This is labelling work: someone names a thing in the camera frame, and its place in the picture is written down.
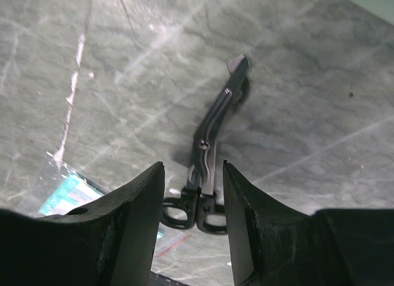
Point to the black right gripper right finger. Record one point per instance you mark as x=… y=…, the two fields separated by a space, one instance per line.
x=273 y=244

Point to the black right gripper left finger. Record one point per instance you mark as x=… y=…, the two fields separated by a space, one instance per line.
x=109 y=241

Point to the teal plaster packet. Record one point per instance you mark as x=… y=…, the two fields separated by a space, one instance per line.
x=63 y=189

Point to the small black scissors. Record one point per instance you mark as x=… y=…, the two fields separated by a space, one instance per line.
x=198 y=198

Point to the mint green medicine case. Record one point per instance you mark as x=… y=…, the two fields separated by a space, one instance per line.
x=381 y=8

